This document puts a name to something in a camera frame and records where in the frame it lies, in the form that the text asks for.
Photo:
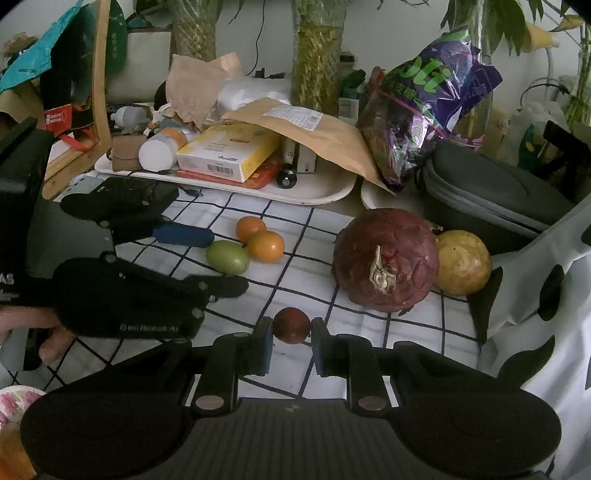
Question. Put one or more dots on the flat red box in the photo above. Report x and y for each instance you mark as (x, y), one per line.
(263, 177)

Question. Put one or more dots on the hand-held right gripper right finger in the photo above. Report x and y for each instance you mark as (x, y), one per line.
(322, 350)

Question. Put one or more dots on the purple snack bag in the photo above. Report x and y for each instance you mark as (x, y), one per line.
(429, 92)

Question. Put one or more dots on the brown small pouch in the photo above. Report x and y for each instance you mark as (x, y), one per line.
(124, 153)

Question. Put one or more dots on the large dark red pomegranate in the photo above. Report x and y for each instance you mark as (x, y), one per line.
(385, 258)

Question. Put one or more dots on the yellow green woven vase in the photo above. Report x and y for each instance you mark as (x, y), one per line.
(318, 55)

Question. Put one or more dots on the green leafy plant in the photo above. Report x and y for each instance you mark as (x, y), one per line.
(501, 21)

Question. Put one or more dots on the wooden chair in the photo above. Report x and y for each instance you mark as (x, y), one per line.
(99, 92)

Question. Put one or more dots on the cow print blanket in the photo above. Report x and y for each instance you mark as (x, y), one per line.
(577, 332)

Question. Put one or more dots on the white tray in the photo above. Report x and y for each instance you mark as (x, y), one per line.
(314, 191)

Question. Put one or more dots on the white floral plate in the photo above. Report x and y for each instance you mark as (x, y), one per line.
(23, 399)

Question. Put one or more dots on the yellow white box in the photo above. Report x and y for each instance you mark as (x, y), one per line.
(226, 152)

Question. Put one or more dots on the small dark red fruit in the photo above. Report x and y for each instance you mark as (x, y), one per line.
(291, 324)

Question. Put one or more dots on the teal bag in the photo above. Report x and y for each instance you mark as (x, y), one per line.
(41, 46)

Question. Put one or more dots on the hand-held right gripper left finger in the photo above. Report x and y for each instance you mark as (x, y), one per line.
(264, 350)

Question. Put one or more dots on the yellow round fruit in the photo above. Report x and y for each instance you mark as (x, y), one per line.
(464, 263)

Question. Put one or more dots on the crumpled brown paper bag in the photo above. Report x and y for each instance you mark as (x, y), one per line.
(198, 92)

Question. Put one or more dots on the small orange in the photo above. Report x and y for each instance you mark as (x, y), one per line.
(250, 228)
(266, 247)

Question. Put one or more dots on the brown paper envelope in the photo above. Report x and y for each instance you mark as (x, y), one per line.
(323, 134)

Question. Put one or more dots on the person's left hand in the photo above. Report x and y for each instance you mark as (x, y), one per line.
(27, 318)

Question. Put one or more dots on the white storage bin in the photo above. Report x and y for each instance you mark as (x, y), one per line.
(134, 64)

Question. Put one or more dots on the grey zip case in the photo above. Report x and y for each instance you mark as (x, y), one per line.
(489, 189)

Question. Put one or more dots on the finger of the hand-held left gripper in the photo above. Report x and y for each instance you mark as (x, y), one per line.
(182, 235)
(152, 295)

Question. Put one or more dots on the white black checked cloth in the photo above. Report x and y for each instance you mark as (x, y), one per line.
(314, 277)

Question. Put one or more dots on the large orange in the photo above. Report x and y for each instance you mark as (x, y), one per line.
(11, 450)

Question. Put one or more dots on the oval green fruit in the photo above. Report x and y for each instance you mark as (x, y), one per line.
(227, 258)

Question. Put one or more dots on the white plastic bag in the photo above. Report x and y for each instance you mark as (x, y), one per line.
(251, 90)

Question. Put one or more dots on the small black ball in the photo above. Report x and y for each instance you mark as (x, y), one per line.
(287, 179)

